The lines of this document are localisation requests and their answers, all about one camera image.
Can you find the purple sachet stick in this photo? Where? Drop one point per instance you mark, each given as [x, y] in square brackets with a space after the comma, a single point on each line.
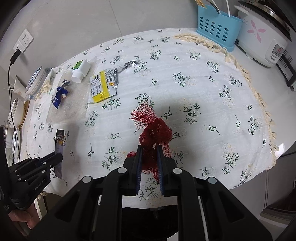
[60, 141]

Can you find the white wall socket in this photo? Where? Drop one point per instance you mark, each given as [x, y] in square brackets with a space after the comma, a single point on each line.
[16, 48]
[26, 38]

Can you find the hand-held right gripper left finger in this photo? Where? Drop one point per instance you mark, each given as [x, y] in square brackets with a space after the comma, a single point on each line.
[139, 171]

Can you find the blue plastic utensil basket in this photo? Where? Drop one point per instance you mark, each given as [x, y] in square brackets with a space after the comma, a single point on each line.
[215, 30]

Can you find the white floral tablecloth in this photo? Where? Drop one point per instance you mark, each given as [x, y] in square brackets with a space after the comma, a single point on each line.
[208, 92]

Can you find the blue snack wrapper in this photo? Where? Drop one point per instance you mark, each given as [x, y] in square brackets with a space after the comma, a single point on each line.
[59, 97]

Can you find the clear bubble wrap sheet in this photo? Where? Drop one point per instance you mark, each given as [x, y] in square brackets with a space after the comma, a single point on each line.
[69, 111]

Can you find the black and white appliance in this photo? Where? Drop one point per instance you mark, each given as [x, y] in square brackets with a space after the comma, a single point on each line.
[288, 69]

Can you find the white rice cooker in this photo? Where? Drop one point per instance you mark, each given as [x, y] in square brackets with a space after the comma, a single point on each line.
[259, 34]

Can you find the red mesh net bag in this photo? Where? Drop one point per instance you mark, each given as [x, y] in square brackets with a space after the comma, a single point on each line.
[157, 132]

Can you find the person's left hand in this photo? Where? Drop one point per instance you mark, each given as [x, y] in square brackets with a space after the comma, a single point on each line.
[23, 220]

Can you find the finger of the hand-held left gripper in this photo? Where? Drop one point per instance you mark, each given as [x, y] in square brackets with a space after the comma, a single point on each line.
[50, 157]
[41, 172]

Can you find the white bowls on wooden mat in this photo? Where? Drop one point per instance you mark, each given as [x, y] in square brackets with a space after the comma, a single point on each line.
[26, 111]

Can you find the yellow snack packet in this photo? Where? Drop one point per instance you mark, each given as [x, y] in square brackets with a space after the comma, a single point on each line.
[101, 90]

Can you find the white bottle green label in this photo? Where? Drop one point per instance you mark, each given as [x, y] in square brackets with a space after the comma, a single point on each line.
[81, 70]

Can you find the white bowl dark rim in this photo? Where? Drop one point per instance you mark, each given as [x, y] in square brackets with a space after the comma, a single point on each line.
[17, 106]
[15, 120]

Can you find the black charger plug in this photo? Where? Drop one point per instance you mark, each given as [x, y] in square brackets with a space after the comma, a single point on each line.
[15, 56]

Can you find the white utensil stick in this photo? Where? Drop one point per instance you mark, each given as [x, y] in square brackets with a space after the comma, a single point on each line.
[228, 9]

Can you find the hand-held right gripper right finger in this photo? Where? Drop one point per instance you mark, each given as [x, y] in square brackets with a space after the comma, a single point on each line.
[160, 171]

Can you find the silver foil scrap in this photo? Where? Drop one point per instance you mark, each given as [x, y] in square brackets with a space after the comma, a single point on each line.
[130, 63]

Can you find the blue floral bowl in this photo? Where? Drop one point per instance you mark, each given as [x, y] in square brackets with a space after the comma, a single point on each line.
[33, 76]

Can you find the blue striped plate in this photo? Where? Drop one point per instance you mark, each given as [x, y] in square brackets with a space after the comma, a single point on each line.
[12, 143]

